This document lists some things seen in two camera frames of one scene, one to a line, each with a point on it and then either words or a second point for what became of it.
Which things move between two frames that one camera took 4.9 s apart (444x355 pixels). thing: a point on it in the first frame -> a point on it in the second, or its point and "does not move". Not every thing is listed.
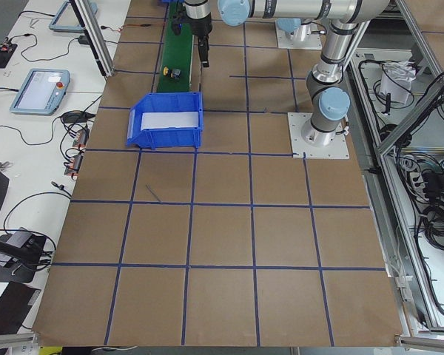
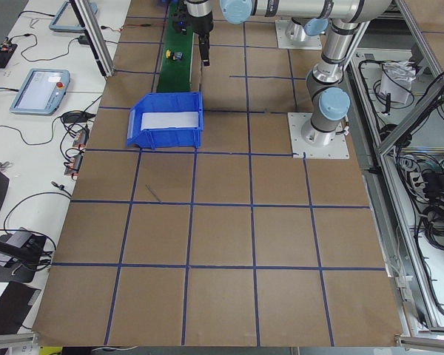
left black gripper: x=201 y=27 does not move
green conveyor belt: x=177 y=54 does not move
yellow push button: x=175 y=73 -> x=174 y=55
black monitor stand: x=15 y=257 does not move
